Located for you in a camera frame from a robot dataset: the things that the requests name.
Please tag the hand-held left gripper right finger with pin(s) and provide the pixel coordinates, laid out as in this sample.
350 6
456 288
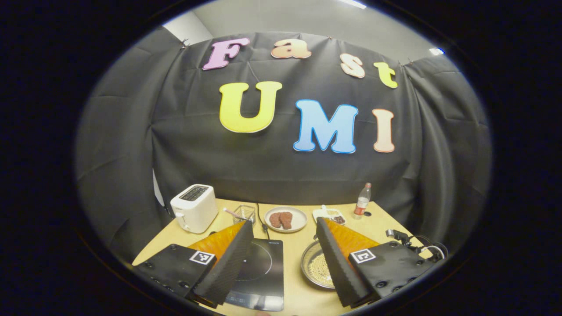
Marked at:
338 263

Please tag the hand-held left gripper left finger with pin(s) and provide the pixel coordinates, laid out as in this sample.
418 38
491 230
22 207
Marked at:
228 267

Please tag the large pile of soybeans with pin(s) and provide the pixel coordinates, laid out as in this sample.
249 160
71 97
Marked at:
322 270

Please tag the black induction cooktop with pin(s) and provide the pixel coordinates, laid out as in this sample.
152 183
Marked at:
263 272

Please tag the pile of dark red beans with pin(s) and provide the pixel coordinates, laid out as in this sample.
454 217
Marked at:
338 219

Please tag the white divided dish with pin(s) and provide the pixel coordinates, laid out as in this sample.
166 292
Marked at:
322 213

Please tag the pink checked stick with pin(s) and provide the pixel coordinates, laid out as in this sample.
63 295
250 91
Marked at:
230 213

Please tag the round white plate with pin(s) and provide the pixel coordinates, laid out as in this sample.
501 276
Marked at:
298 217

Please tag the clear plastic bottle red label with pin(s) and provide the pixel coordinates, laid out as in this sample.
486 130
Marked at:
361 204

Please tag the white toaster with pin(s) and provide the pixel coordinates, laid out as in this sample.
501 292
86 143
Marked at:
195 210

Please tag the brown meat piece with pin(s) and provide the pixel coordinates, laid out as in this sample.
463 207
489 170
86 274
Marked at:
286 219
275 220

